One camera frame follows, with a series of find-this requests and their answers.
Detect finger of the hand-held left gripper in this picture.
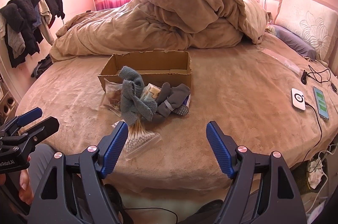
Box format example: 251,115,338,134
0,107,43,138
16,116,60,153

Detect purple pillow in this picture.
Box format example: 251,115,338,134
267,25,317,61

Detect clear plastic bag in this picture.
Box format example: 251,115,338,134
260,47,301,77

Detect yellow tissue packet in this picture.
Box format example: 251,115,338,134
141,83,161,102

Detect beige plush blanket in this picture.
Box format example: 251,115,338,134
50,0,270,62

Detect person's grey trouser leg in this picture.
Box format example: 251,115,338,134
26,143,56,187

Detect grey sock with grip dots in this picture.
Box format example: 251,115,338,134
157,84,191,118

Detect plain grey sock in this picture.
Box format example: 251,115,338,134
156,82,173,108

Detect black charging cable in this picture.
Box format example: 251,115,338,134
304,101,325,169

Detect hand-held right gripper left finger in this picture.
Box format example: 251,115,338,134
28,121,132,224

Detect waste bin with paper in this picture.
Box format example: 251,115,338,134
306,153,338,191

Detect smartphone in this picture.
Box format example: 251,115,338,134
313,86,330,121

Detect blue-grey knit sock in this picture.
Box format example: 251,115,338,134
117,67,159,125

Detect person's left hand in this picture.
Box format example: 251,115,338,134
18,157,35,205

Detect black microphone cable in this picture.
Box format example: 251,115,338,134
301,67,334,86

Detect black shoe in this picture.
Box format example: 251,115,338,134
180,200,225,224

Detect white embroidered flower pillow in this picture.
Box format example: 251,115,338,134
275,0,338,67

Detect white power bank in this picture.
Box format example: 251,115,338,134
291,88,307,114

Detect clear bag of snacks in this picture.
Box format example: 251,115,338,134
100,77,124,117

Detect bag of cotton swabs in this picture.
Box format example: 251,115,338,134
109,118,161,161

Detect beige slippers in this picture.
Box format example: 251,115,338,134
0,96,17,116

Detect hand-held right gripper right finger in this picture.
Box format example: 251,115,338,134
206,121,308,224

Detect brown cardboard box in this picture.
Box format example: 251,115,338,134
98,50,192,92

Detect rack of hanging clothes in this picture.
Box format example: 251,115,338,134
0,0,65,69

